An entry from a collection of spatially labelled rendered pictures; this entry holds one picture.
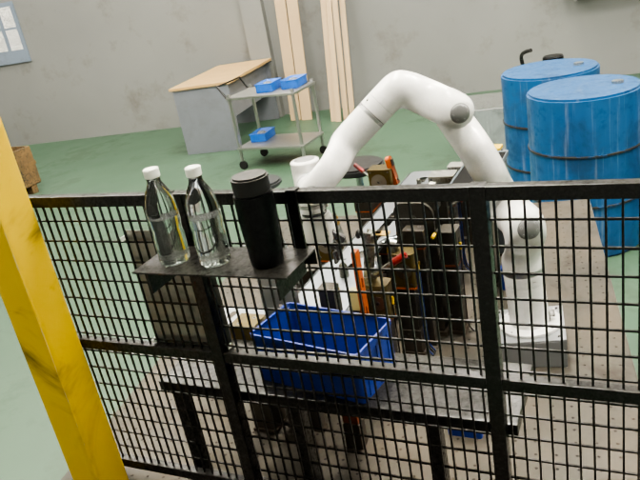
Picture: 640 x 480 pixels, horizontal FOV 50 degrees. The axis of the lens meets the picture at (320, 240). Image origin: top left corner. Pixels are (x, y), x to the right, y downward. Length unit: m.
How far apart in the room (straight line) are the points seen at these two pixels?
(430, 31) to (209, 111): 3.05
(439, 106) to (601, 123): 2.38
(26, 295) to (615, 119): 3.32
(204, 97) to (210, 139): 0.52
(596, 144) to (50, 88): 9.02
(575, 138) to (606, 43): 5.24
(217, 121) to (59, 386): 6.79
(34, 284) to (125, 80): 9.22
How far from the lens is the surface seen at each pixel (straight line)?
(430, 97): 1.89
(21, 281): 1.74
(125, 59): 10.80
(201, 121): 8.52
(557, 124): 4.20
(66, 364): 1.85
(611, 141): 4.23
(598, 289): 2.64
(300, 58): 9.33
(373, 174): 3.03
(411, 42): 9.37
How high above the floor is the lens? 1.95
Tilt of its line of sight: 22 degrees down
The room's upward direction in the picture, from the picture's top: 11 degrees counter-clockwise
